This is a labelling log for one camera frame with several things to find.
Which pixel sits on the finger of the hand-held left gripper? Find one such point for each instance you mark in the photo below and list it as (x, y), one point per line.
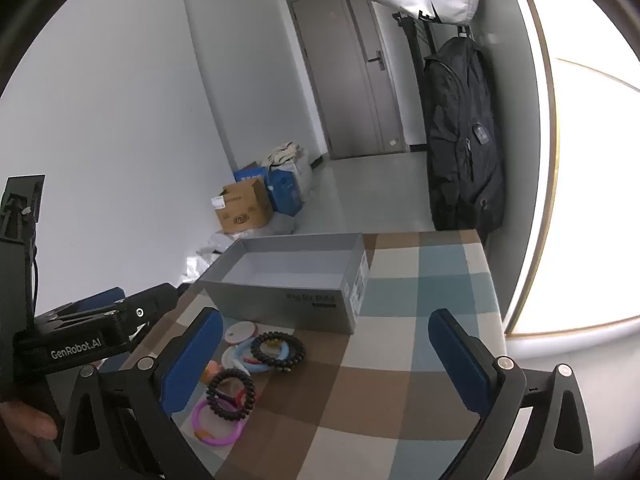
(102, 296)
(150, 302)

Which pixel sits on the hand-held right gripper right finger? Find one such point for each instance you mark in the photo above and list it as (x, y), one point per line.
(457, 360)

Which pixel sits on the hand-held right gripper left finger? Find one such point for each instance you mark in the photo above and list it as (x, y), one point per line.
(192, 360)

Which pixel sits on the plain white disc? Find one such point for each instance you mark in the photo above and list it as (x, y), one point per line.
(229, 357)

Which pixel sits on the white disc with pink rim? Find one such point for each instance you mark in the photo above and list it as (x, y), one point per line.
(240, 332)

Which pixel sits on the grey cardboard box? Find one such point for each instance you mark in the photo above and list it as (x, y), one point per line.
(280, 305)

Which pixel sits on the person's left hand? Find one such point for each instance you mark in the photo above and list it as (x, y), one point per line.
(25, 427)

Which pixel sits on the white plastic wrap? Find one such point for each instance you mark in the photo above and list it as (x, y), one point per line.
(207, 255)

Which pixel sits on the checkered tablecloth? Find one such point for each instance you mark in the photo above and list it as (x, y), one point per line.
(380, 400)

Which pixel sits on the brown cardboard box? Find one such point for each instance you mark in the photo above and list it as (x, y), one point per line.
(245, 205)

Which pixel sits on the blue and white box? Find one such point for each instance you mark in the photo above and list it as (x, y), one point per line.
(247, 172)

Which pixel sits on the white bag with cloth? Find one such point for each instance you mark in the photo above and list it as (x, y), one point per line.
(292, 157)

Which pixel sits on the black backpack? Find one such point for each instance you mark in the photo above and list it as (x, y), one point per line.
(460, 150)

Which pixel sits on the gold framed lit mirror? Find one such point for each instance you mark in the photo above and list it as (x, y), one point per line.
(590, 185)

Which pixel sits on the grey door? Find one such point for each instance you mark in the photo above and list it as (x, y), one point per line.
(345, 85)

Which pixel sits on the black coat rack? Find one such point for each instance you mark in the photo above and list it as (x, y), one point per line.
(411, 45)

